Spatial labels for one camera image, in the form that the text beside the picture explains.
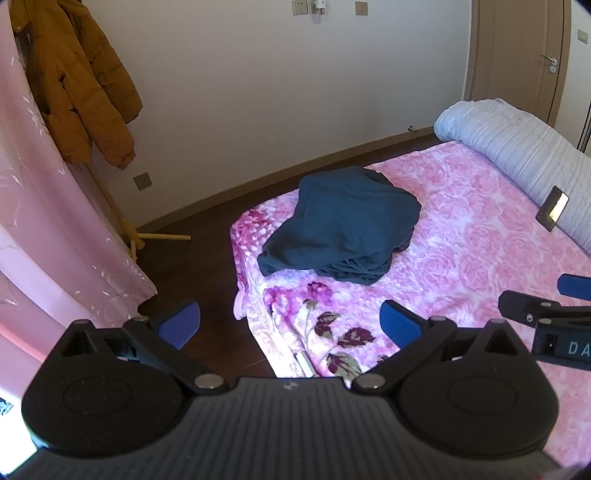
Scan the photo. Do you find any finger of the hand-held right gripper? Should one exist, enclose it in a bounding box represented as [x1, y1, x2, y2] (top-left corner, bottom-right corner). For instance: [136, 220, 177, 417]
[498, 290, 591, 329]
[557, 273, 591, 300]

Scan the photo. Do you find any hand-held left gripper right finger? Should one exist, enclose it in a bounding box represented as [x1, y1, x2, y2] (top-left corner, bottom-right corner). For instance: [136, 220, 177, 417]
[351, 299, 530, 396]

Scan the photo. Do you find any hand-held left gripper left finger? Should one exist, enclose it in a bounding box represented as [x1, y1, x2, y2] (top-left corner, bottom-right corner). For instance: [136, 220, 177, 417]
[60, 299, 230, 396]

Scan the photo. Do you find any dark long-sleeved shirt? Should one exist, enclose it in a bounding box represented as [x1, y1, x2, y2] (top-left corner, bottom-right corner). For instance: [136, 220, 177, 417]
[257, 166, 422, 287]

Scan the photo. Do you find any dark smartphone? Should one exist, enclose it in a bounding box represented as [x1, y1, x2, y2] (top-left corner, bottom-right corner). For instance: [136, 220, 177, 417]
[536, 185, 570, 232]

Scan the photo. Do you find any yellow wooden coat rack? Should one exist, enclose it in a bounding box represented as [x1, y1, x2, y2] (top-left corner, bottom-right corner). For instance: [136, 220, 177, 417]
[85, 161, 191, 261]

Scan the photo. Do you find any pink floral blanket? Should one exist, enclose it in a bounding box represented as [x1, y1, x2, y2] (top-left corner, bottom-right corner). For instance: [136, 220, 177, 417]
[229, 137, 591, 384]

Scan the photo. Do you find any pale grey ribbed quilt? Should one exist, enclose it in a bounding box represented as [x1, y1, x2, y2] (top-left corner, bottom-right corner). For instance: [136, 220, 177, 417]
[434, 98, 591, 257]

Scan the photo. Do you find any pink sheer curtain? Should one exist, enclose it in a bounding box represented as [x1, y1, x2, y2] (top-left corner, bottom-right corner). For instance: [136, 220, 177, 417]
[0, 0, 158, 388]

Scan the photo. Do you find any brown wooden door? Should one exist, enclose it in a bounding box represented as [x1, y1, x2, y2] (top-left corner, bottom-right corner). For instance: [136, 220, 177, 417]
[464, 0, 573, 130]

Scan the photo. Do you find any brown padded coat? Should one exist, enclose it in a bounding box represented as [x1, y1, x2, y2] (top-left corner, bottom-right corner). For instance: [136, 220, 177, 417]
[9, 0, 144, 171]

